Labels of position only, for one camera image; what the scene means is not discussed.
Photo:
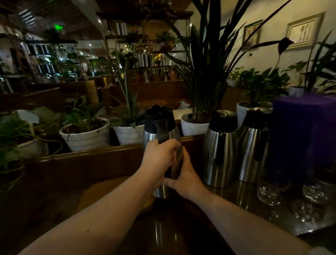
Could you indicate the wooden bench backrest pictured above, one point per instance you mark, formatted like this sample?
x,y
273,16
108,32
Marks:
x,y
31,98

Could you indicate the broad-leaved green plant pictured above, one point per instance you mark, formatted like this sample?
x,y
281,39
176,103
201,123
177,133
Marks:
x,y
259,81

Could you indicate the person's right forearm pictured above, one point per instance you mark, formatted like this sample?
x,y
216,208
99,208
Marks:
x,y
244,226

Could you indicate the person's right thumb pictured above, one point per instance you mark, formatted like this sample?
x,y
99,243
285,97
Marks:
x,y
172,183

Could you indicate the person's right hand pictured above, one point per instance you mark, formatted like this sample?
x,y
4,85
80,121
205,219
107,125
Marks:
x,y
189,181

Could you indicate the spiky aloe plant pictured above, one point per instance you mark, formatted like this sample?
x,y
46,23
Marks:
x,y
128,105

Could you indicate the green plant with thin leaves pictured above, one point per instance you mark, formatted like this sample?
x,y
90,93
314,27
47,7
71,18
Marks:
x,y
81,113

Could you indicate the wooden display shelf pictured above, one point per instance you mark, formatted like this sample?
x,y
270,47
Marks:
x,y
147,39

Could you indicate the white pot with tall plant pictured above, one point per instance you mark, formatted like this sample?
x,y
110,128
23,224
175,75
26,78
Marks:
x,y
193,128

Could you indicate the wide white ribbed plant pot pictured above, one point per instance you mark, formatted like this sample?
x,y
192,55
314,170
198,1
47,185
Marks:
x,y
86,140

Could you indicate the wooden partition ledge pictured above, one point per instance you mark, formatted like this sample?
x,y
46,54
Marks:
x,y
91,163

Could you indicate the long-leaved green plant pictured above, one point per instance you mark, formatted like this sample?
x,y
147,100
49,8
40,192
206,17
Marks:
x,y
319,65

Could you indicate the purple cloth cover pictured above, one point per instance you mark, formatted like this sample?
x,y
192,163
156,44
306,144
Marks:
x,y
301,131

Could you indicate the person's left forearm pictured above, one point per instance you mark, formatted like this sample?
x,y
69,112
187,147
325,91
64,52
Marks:
x,y
105,218

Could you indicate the small white ribbed plant pot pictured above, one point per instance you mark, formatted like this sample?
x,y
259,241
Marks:
x,y
130,135

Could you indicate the clear drinking glass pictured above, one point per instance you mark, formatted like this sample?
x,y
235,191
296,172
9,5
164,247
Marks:
x,y
307,211
273,189
319,190

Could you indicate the person's left fingers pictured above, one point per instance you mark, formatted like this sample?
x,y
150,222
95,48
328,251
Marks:
x,y
170,148

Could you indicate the person's left hand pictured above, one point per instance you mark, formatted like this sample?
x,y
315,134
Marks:
x,y
154,160

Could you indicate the steel jug with black lid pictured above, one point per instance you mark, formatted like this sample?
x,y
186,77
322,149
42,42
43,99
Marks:
x,y
172,132
250,157
223,163

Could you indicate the tall dark-leaved plant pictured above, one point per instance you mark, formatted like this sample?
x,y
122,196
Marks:
x,y
210,65

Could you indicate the large light framed picture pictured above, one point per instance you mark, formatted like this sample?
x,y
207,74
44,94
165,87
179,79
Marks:
x,y
304,31

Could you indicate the green exit sign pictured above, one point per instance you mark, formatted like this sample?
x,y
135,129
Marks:
x,y
58,27

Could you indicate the trailing green vine plant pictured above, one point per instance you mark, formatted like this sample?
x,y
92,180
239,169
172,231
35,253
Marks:
x,y
15,141

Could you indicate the small framed picture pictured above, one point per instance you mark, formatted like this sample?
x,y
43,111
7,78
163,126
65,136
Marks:
x,y
252,34

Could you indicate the white pot with leafy plant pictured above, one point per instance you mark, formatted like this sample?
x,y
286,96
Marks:
x,y
241,113

